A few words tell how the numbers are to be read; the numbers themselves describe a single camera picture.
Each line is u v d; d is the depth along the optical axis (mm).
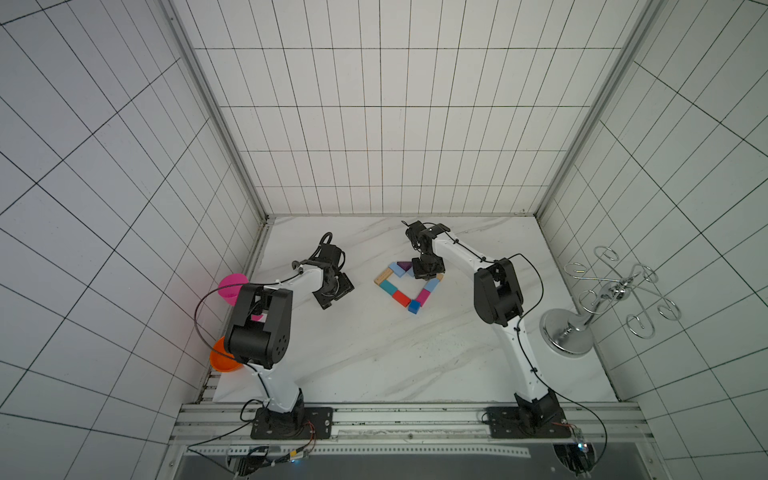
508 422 727
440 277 1001
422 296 965
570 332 858
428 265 876
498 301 620
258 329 482
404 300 949
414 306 932
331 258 778
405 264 1012
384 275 1008
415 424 746
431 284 995
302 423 698
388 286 997
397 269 1027
